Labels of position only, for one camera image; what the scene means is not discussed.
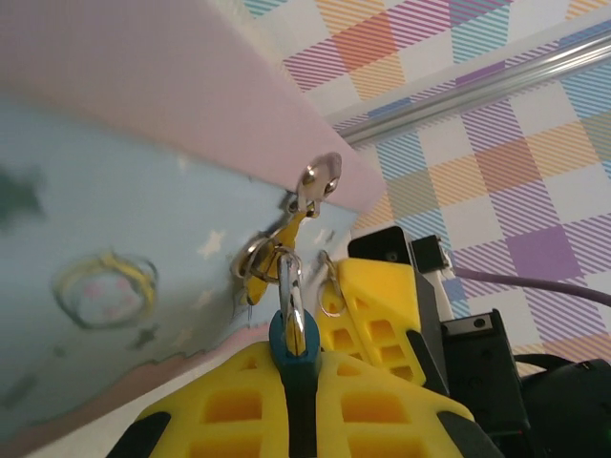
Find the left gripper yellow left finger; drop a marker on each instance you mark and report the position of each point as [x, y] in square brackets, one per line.
[229, 381]

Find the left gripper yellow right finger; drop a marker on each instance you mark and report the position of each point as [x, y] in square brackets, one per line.
[382, 405]

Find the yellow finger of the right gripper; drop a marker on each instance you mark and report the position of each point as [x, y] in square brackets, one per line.
[377, 296]

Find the light blue plastic bag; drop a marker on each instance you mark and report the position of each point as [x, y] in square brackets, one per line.
[119, 191]

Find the yellow plastic tag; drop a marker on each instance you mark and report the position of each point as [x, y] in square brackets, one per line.
[286, 234]

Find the silver box latch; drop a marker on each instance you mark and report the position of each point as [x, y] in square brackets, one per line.
[317, 179]

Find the aluminium right corner post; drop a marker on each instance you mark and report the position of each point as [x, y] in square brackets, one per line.
[477, 81]

